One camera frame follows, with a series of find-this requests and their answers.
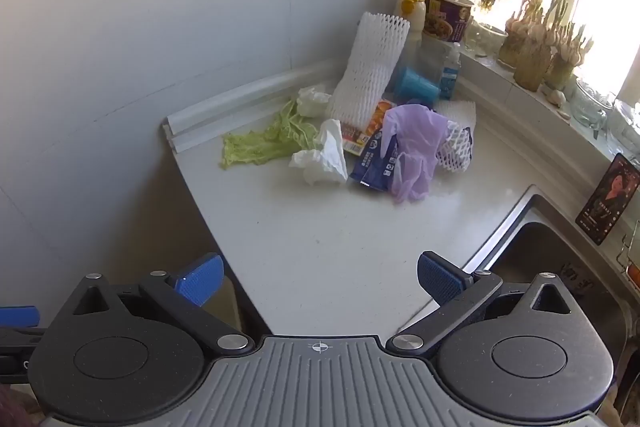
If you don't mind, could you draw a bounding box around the blue plastic cup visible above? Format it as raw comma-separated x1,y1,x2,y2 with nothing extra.
395,67,441,104

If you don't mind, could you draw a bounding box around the tall white foam net sleeve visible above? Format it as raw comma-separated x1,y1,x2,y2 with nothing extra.
327,11,411,128

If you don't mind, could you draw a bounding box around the metal wire rack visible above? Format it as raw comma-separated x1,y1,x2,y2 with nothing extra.
614,219,640,303

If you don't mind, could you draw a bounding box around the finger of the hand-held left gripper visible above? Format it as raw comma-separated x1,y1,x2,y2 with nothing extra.
0,348,36,382
0,305,47,345

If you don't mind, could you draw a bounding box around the jar of sprouting garlic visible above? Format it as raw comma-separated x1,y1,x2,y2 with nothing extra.
544,22,595,92
498,0,533,68
513,0,561,92

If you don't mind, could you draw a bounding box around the black smartphone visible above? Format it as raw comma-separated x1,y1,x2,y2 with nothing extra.
575,153,640,247

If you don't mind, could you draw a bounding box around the white tissue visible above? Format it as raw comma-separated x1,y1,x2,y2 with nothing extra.
296,87,333,118
289,119,348,186

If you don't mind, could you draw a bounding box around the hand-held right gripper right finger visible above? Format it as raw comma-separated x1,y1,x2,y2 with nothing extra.
385,251,576,355

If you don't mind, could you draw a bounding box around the green cabbage leaf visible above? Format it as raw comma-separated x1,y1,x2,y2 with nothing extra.
220,99,321,168

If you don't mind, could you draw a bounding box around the clear glass bowl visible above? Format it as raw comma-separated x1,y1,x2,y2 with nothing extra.
470,23,508,58

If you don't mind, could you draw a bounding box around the purple rubber glove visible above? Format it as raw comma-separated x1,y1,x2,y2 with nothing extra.
381,103,451,204

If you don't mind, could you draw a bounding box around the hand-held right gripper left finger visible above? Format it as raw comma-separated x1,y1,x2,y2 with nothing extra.
66,254,256,355

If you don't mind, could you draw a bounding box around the dark blue packet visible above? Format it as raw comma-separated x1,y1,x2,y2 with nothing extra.
349,127,401,192

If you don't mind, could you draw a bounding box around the white foam sheet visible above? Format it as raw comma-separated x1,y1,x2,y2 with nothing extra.
435,99,477,130

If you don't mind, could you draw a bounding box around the steel sink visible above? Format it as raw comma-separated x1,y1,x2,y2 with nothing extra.
400,184,640,418

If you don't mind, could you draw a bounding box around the clear glass jar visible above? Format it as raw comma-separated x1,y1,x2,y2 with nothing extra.
607,99,640,158
570,77,616,128

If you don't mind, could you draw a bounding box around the yellow snack packet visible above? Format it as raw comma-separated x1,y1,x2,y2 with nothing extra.
341,99,396,156

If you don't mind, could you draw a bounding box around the small bottle with blue label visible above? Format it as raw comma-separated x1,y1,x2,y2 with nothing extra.
439,42,463,100

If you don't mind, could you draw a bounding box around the purple instant noodle cup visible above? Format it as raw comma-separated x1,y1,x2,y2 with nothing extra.
424,0,475,44

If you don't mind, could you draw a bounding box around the white and purple foam net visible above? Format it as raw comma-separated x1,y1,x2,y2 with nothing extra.
436,119,475,172

